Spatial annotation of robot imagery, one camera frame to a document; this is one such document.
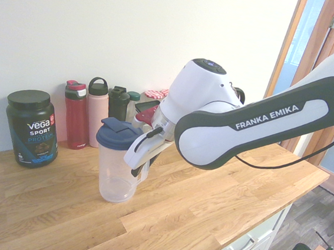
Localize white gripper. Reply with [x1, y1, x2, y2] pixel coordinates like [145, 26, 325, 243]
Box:
[121, 126, 176, 181]

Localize clear pitcher with blue lid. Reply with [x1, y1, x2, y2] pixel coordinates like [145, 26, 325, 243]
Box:
[89, 115, 157, 208]

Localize red water bottle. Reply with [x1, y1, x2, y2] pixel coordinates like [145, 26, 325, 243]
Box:
[58, 79, 95, 152]

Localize jar with green lid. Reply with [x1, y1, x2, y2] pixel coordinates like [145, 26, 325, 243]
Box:
[124, 90, 143, 124]

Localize clear container with black lid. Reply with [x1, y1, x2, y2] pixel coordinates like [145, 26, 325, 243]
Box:
[134, 98, 161, 116]

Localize black shaker bottle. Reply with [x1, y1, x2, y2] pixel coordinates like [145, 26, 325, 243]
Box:
[105, 85, 131, 122]

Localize pink bottle with black cap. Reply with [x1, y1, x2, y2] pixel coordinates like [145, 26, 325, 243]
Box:
[82, 76, 114, 150]

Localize jar with red checkered lid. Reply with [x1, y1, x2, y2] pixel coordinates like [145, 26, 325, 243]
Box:
[143, 87, 170, 104]

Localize black protein powder tub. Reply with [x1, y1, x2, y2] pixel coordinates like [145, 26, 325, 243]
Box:
[0, 87, 65, 172]

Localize metal drawer handle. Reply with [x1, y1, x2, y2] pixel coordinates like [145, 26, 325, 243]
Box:
[229, 234, 259, 250]

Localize wooden door frame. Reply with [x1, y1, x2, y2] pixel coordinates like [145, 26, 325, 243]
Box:
[256, 0, 334, 170]

